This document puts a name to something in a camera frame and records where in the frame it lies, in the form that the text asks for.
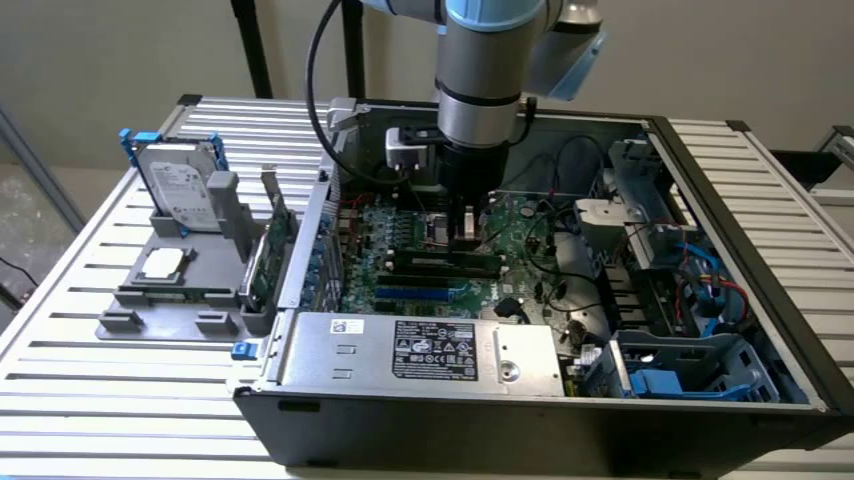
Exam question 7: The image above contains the red wire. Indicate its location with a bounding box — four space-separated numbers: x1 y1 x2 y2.
671 279 749 327

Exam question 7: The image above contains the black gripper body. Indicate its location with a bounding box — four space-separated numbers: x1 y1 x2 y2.
436 141 511 200

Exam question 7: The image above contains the blue wire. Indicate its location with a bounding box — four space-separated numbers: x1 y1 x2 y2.
669 238 743 337

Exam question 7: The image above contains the green graphics card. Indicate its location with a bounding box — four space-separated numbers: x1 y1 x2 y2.
237 163 298 315

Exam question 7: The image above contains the black internal wire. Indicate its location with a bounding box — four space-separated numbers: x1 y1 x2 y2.
523 135 607 236

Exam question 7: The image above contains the silver CPU chip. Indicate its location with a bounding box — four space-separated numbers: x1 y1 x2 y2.
141 247 182 278

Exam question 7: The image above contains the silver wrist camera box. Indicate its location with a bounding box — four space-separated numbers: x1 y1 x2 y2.
384 126 443 174

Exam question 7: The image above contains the silver metal disk bay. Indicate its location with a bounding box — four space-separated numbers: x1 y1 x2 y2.
571 138 703 261

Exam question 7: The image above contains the grey drive cage blue latch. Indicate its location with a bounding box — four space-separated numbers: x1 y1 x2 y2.
607 327 783 402

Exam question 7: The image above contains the aluminium profile frame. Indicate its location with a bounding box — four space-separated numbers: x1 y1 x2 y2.
807 124 854 207

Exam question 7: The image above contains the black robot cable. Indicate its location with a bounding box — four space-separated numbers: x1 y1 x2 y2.
304 0 405 187

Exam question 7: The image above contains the silver power supply unit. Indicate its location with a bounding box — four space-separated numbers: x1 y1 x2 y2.
274 311 568 399

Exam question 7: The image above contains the black open PC case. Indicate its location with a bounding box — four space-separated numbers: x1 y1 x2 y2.
229 97 854 470

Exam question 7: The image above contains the blue expansion slot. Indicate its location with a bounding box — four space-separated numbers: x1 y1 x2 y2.
374 285 449 302

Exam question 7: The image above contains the black RAM slot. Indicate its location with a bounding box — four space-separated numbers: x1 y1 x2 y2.
377 263 503 281

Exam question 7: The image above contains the grey parts rack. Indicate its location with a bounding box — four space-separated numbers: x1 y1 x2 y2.
94 171 296 342

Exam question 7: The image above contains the black cable beside table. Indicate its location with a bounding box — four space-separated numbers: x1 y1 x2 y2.
0 256 41 302

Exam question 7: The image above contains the black stand pole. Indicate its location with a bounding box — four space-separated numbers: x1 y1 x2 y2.
228 0 276 99
338 0 369 101

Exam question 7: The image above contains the green motherboard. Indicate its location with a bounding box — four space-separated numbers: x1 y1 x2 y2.
330 192 583 327

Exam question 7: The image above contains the hard disk with blue bracket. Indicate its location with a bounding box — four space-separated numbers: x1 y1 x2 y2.
117 128 232 235

